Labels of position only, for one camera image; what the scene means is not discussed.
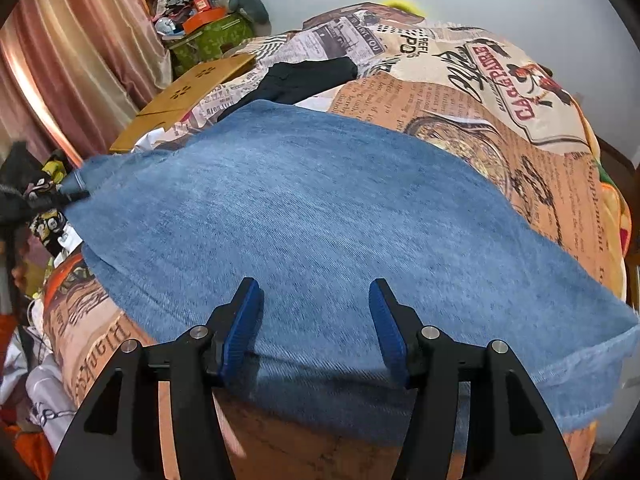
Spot blue denim jeans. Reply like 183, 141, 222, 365
63, 101, 639, 445

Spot striped pink curtain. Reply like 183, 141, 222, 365
1, 0, 172, 162

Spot wooden lap desk board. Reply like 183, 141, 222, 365
110, 53, 255, 154

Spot green patterned storage box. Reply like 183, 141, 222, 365
167, 13, 254, 77

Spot orange box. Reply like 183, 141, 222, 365
182, 0, 229, 35

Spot black folded garment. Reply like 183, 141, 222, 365
217, 56, 358, 122

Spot newspaper print bed blanket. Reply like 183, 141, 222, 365
41, 1, 633, 480

